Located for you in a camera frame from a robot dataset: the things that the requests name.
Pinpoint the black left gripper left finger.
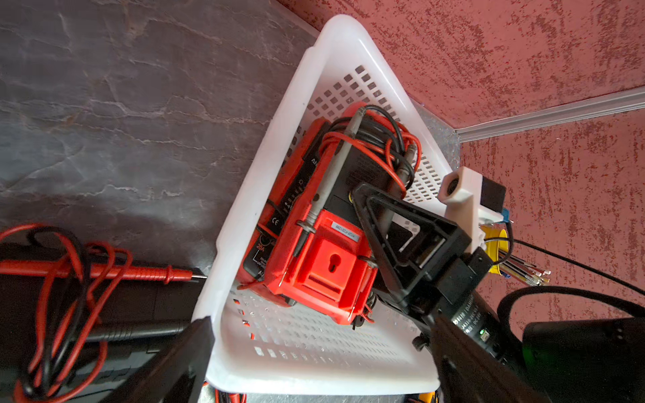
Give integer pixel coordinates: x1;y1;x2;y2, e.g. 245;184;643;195
102;317;215;402

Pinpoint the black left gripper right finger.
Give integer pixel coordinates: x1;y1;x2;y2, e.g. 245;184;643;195
432;317;549;402

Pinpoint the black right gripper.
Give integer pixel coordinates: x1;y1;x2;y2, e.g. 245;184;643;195
351;183;514;363

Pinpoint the bright red multimeter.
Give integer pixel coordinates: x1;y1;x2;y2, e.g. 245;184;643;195
260;102;422;327

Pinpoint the red dark multimeter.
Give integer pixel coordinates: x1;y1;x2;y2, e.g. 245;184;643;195
236;118;331;307

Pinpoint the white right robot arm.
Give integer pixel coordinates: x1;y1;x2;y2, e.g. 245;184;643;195
352;184;644;402

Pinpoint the white plastic basket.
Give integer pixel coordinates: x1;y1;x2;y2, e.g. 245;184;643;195
193;15;452;396

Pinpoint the yellow pen cup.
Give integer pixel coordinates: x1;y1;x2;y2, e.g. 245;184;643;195
478;223;551;285

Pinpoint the right aluminium corner post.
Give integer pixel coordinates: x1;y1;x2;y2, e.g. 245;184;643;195
456;87;644;143

